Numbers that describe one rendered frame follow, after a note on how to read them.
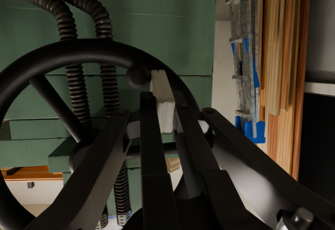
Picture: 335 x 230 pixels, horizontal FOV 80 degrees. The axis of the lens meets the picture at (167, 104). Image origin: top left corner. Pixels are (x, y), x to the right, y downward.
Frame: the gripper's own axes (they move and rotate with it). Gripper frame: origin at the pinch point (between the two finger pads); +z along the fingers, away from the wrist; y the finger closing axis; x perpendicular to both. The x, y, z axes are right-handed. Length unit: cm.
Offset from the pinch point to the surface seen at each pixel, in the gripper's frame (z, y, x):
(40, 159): 17.6, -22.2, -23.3
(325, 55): 114, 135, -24
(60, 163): 9.8, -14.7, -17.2
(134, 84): 0.8, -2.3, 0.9
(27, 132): 19.5, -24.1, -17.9
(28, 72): 6.1, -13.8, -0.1
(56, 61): 6.7, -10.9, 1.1
